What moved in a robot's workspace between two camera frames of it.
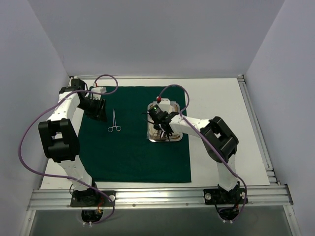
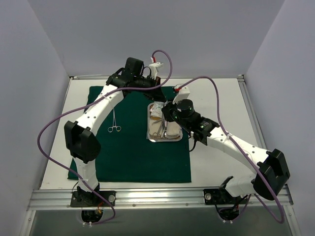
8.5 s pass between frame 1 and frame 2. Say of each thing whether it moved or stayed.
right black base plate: stayed
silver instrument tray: stayed
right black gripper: moved
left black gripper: moved
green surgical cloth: stayed
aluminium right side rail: stayed
